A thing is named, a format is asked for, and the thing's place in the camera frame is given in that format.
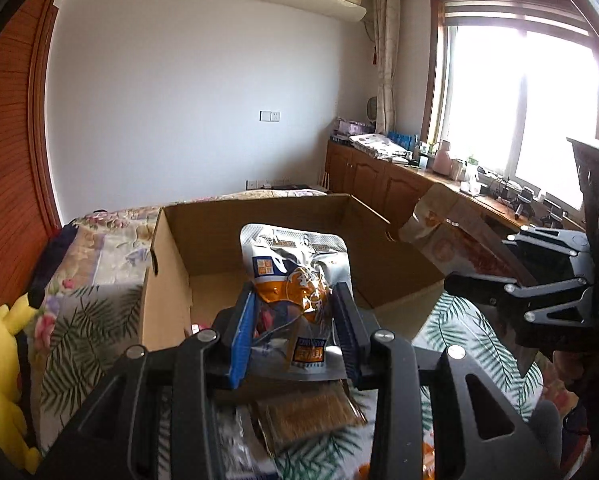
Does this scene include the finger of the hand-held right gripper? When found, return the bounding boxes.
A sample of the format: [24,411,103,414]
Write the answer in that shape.
[443,271,596,324]
[501,226,591,262]

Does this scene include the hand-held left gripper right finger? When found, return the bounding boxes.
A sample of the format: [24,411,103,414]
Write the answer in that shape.
[331,282,563,480]

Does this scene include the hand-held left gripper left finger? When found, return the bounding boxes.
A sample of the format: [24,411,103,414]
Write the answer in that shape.
[44,282,260,480]

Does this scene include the white red-print snack packet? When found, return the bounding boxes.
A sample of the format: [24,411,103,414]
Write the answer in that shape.
[398,182,531,292]

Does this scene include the silver orange snack packet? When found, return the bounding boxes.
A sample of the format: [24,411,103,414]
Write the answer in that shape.
[239,223,353,384]

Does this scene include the cardboard box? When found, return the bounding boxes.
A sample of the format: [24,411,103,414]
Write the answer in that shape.
[139,193,448,392]

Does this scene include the black devices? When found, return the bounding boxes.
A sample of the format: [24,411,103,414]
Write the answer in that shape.
[479,170,581,227]

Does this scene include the leaf print bed sheet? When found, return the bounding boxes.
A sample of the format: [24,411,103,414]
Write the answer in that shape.
[32,280,549,480]

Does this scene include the brown cracker packet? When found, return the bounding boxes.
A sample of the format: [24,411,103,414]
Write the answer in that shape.
[251,381,369,459]

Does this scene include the white container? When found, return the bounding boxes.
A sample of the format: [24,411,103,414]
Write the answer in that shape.
[461,156,483,196]

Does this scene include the wooden framed window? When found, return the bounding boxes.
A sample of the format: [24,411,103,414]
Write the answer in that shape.
[421,0,599,212]

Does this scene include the wooden cabinet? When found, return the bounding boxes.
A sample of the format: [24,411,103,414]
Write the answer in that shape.
[324,139,586,243]

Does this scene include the floral blanket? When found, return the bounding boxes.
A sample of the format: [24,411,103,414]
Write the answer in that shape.
[29,187,586,413]

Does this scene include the folded printed cloth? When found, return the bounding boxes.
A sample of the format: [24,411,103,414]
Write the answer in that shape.
[349,132,411,164]

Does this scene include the purple tissue box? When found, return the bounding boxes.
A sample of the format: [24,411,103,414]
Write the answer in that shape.
[334,117,375,136]

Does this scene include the patterned curtain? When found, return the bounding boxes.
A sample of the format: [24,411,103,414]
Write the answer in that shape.
[370,0,401,134]

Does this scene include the wooden wardrobe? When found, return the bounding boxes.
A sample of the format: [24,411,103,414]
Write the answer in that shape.
[0,0,73,312]

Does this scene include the wall outlet strip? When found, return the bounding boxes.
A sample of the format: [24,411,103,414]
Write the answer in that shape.
[246,177,293,190]

